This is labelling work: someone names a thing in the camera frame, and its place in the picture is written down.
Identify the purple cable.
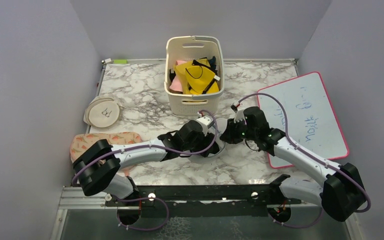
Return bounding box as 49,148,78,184
71,109,219,232
235,92,372,230

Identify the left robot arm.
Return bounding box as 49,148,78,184
72,116,219,206

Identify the floral pink laundry bag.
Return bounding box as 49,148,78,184
69,131,143,163

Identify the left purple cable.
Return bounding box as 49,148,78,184
71,109,219,232

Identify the yellow garment in basket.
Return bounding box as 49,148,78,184
173,58,213,95

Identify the cream laundry basket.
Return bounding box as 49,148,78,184
164,35,225,116

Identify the dark garment in basket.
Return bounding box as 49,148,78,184
208,56,217,72

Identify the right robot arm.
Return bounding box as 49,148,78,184
217,106,369,222

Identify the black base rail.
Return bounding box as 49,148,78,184
105,174,301,218

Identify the green tape piece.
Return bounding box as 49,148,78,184
113,59,128,64

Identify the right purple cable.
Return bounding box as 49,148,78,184
235,92,372,230

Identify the pink garment in basket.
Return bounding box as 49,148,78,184
169,60,188,94

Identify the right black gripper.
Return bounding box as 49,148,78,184
220,116,258,145

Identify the pink framed whiteboard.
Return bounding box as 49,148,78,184
258,71,349,161

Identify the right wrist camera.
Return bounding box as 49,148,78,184
230,102,246,124

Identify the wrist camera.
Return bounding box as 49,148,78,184
195,115,215,136
230,102,246,124

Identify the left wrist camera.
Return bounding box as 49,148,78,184
195,115,215,136

